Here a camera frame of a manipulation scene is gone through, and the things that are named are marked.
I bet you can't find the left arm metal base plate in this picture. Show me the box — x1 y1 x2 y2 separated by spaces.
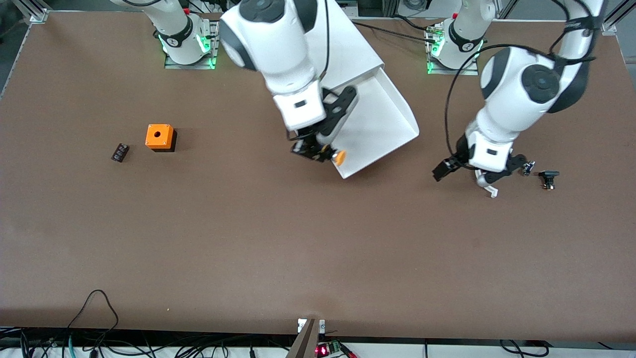
425 24 479 76

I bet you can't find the aluminium frame profile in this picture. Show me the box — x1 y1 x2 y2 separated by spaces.
600 0 636 36

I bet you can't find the white curved plastic bracket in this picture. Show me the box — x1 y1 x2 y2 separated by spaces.
475 169 499 199

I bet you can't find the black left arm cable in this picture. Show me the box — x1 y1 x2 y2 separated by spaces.
444 0 597 160

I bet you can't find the orange box with hole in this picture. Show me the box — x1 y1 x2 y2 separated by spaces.
145 124 178 153

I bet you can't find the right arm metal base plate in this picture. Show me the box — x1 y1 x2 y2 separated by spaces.
164 19 221 70

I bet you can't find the black table cable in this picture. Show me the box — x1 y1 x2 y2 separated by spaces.
348 20 440 44

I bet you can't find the small black plastic part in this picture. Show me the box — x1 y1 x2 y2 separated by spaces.
539 170 561 191

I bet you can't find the red lit circuit board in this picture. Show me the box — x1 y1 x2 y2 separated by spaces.
315 340 357 358

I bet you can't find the grey camera stand bracket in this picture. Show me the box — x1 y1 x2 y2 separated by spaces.
285 318 326 358

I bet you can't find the black looped cable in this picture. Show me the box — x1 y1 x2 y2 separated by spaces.
66 289 120 333

